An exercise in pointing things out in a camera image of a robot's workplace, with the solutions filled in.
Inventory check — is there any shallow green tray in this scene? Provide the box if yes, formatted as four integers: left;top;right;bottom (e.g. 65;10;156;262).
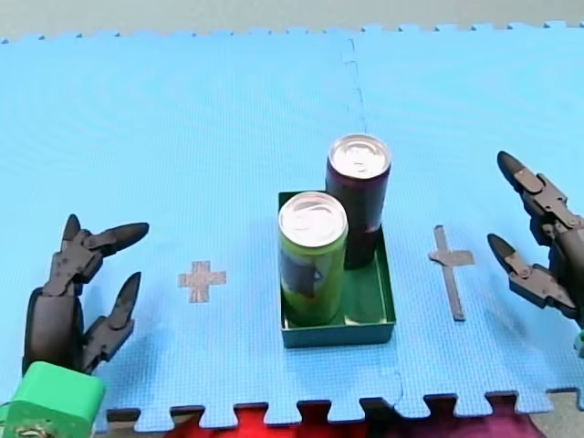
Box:
277;191;397;350

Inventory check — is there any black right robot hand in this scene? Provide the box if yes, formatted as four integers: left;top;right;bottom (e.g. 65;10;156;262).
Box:
486;151;584;330

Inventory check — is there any dark purple drink can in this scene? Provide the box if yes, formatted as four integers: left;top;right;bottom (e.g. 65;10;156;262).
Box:
324;133;392;271

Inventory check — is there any green drink can dark band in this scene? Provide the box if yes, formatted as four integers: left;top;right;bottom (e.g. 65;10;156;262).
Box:
276;191;350;328

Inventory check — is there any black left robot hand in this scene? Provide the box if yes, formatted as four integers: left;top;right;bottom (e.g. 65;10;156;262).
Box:
22;214;151;378

